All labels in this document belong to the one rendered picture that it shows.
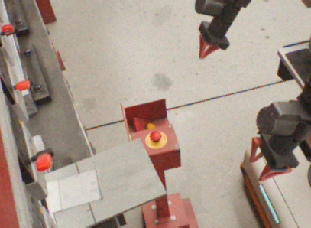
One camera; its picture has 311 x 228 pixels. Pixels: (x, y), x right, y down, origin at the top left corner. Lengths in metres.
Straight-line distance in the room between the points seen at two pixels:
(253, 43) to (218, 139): 0.86
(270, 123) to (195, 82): 1.75
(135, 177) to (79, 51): 2.01
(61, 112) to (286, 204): 1.02
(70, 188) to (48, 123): 0.37
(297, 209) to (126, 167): 0.97
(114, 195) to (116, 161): 0.10
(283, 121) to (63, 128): 0.72
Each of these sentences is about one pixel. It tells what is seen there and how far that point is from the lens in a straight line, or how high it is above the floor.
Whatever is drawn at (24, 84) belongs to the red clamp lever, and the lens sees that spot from 0.79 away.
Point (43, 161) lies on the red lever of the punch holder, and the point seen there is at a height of 1.31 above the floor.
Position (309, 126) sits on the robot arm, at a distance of 0.86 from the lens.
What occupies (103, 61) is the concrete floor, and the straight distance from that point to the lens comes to 2.76.
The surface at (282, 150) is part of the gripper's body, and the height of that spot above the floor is 1.10.
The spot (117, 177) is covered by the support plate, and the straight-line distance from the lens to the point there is 0.98.
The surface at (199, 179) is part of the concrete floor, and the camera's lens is 2.10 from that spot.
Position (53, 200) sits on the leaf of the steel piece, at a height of 1.00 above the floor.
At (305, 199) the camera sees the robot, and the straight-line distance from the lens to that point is 1.80.
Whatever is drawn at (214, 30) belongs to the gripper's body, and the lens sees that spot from 1.16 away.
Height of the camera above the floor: 1.83
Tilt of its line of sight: 51 degrees down
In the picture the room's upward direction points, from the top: 8 degrees counter-clockwise
